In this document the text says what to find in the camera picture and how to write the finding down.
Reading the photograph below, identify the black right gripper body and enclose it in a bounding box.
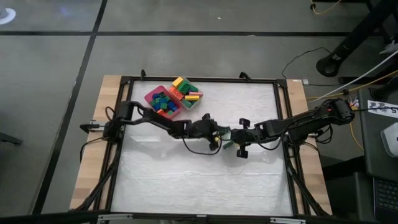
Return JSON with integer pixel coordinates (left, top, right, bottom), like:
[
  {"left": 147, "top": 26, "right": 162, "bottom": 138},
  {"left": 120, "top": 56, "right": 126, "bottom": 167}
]
[{"left": 230, "top": 117, "right": 261, "bottom": 147}]

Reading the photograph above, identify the orange long toy block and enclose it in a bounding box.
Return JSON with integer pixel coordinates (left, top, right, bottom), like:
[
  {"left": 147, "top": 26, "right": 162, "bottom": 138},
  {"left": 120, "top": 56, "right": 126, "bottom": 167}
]
[{"left": 169, "top": 86, "right": 185, "bottom": 101}]

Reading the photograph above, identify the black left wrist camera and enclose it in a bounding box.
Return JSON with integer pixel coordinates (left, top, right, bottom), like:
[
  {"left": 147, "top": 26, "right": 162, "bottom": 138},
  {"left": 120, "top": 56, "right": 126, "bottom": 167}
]
[{"left": 209, "top": 136, "right": 221, "bottom": 152}]

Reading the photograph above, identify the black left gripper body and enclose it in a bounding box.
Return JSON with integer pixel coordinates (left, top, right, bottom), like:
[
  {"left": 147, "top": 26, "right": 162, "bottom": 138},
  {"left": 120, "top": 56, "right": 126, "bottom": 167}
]
[{"left": 188, "top": 113, "right": 223, "bottom": 141}]

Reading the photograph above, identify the black table frame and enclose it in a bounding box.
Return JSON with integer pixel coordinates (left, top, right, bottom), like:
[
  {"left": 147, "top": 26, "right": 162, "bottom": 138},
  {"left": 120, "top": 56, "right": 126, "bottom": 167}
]
[{"left": 71, "top": 68, "right": 332, "bottom": 224}]

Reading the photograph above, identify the white cable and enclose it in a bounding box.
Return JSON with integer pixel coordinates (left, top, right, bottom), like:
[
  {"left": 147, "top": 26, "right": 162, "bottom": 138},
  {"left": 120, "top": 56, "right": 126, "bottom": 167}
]
[{"left": 307, "top": 49, "right": 398, "bottom": 105}]

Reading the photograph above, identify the grey desk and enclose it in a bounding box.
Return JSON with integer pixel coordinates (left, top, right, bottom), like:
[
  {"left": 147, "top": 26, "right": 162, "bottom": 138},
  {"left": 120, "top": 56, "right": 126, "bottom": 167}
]
[{"left": 354, "top": 88, "right": 398, "bottom": 224}]

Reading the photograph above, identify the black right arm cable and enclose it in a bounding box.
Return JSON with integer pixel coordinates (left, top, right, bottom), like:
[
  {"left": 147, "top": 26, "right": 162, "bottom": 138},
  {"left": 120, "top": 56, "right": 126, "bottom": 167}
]
[{"left": 250, "top": 124, "right": 292, "bottom": 152}]

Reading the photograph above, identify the white device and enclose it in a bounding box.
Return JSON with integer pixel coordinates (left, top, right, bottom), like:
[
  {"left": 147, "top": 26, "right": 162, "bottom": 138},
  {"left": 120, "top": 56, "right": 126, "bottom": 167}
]
[{"left": 380, "top": 121, "right": 398, "bottom": 158}]

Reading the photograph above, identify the pink plastic bin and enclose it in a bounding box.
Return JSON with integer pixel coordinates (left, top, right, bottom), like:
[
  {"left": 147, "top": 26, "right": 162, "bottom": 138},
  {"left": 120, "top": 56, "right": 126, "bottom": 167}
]
[{"left": 144, "top": 85, "right": 185, "bottom": 121}]

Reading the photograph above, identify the yellow cable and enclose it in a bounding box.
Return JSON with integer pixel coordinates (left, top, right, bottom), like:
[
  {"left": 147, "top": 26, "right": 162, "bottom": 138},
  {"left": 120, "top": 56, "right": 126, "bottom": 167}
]
[
  {"left": 306, "top": 70, "right": 398, "bottom": 152},
  {"left": 310, "top": 0, "right": 342, "bottom": 16}
]

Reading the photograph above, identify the printed paper sheet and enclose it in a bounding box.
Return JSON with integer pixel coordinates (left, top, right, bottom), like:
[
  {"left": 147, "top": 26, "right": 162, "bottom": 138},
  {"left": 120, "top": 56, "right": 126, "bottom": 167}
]
[{"left": 366, "top": 100, "right": 398, "bottom": 119}]

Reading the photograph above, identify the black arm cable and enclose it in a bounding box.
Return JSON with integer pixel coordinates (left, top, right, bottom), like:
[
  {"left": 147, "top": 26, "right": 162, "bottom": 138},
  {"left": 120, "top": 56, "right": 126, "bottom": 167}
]
[
  {"left": 250, "top": 124, "right": 292, "bottom": 152},
  {"left": 181, "top": 136, "right": 223, "bottom": 156}
]

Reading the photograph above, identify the thin black floor cable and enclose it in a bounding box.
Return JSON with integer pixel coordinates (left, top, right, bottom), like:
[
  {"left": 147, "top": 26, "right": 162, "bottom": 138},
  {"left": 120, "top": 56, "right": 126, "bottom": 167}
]
[{"left": 280, "top": 46, "right": 343, "bottom": 86}]

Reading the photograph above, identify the black floor stand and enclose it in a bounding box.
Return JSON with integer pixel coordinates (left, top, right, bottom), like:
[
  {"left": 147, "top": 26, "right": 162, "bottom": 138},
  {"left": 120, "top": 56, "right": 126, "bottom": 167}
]
[{"left": 315, "top": 0, "right": 398, "bottom": 78}]

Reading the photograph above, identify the black keyboard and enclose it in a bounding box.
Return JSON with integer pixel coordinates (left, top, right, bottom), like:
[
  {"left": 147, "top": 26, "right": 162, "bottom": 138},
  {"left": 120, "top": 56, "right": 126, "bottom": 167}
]
[{"left": 373, "top": 177, "right": 398, "bottom": 223}]

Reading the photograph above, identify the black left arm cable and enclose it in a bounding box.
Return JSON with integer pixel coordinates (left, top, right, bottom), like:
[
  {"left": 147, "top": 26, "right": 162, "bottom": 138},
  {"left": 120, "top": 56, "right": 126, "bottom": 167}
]
[{"left": 181, "top": 136, "right": 223, "bottom": 156}]

